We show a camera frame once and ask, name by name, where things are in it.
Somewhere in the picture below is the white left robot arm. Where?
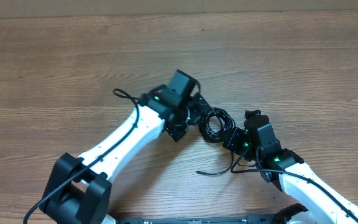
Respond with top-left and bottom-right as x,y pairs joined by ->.
38,85 -> 211,224

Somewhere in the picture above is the black USB cable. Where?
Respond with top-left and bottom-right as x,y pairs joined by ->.
196,151 -> 236,177
197,107 -> 236,144

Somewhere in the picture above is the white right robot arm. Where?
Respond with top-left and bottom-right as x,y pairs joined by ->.
224,110 -> 358,223

